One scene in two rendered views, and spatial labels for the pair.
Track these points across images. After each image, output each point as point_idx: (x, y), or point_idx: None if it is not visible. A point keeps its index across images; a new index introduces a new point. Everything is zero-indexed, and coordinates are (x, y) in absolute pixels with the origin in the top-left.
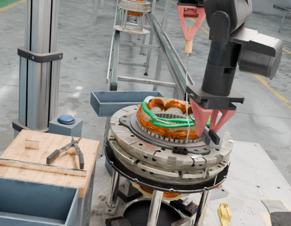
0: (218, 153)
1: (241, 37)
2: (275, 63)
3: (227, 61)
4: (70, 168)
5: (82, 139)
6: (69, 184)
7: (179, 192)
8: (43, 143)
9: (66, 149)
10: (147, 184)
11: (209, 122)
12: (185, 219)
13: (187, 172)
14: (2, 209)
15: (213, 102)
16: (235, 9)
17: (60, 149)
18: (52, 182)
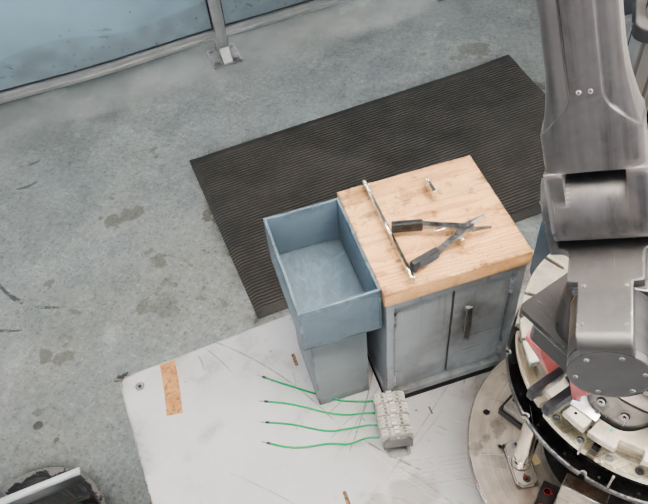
0: (642, 449)
1: (582, 265)
2: (601, 372)
3: (577, 289)
4: (404, 257)
5: (511, 230)
6: (379, 277)
7: (532, 431)
8: (455, 196)
9: (440, 228)
10: (509, 372)
11: None
12: (596, 494)
13: (559, 416)
14: (343, 243)
15: (542, 338)
16: (548, 201)
17: (429, 223)
18: (369, 257)
